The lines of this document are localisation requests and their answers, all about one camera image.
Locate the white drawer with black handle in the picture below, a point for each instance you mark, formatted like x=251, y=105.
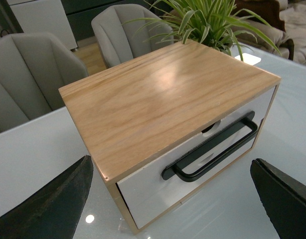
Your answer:
x=153, y=189

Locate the wooden drawer cabinet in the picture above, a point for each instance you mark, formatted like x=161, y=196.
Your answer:
x=133, y=113

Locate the spider plant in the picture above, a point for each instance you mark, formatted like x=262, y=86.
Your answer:
x=213, y=23

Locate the grey armchair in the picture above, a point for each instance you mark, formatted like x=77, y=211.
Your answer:
x=33, y=66
x=128, y=31

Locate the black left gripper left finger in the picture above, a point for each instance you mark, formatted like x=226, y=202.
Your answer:
x=54, y=211

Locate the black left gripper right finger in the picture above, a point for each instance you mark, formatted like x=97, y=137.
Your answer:
x=283, y=198

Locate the white cabinet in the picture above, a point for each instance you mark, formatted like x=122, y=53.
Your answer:
x=44, y=16

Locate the brown sofa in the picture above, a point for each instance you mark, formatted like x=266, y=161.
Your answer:
x=287, y=24

